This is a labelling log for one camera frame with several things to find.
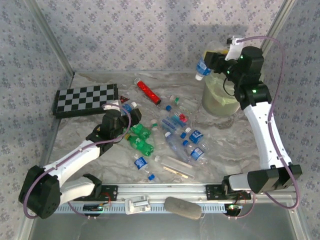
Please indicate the green bottle with yellow cap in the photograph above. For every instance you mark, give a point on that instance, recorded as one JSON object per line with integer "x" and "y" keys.
{"x": 140, "y": 146}
{"x": 141, "y": 131}

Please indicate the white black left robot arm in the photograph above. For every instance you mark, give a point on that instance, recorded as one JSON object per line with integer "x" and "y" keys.
{"x": 75, "y": 160}

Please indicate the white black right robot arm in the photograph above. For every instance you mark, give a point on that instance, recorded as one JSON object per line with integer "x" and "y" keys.
{"x": 262, "y": 135}

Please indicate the translucent round waste bin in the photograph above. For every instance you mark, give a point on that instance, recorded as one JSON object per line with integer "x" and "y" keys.
{"x": 215, "y": 108}

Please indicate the small red triangular packet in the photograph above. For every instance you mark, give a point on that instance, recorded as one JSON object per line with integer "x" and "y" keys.
{"x": 123, "y": 100}

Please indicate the black grey chess board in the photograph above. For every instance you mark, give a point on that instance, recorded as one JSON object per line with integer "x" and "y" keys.
{"x": 85, "y": 98}

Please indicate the small clear plastic tube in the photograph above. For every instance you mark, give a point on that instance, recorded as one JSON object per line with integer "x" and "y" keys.
{"x": 185, "y": 109}

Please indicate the clear bottle pale blue label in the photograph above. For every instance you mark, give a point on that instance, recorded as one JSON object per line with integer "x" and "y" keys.
{"x": 176, "y": 147}

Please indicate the clear bottle with white cap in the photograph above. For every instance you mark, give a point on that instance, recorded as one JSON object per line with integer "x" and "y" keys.
{"x": 175, "y": 163}

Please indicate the flat wooden stick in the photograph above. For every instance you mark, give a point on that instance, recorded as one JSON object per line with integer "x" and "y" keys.
{"x": 175, "y": 172}

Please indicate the white plastic clamp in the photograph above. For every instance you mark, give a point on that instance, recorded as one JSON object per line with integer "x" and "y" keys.
{"x": 137, "y": 203}

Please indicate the small circuit board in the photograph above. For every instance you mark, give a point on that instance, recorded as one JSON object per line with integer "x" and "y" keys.
{"x": 232, "y": 207}
{"x": 93, "y": 207}

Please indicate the grey oval stone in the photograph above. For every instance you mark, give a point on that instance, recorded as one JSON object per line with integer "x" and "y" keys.
{"x": 182, "y": 207}

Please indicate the aluminium corner post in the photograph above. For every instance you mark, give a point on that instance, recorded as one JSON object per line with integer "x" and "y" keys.
{"x": 276, "y": 25}
{"x": 52, "y": 37}

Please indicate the aluminium side rail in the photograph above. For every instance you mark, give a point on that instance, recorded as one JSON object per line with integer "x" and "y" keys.
{"x": 56, "y": 125}

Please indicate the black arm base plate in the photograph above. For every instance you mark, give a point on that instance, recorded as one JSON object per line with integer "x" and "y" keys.
{"x": 212, "y": 191}
{"x": 110, "y": 191}

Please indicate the aluminium front extrusion rail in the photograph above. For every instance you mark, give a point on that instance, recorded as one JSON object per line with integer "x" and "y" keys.
{"x": 160, "y": 191}

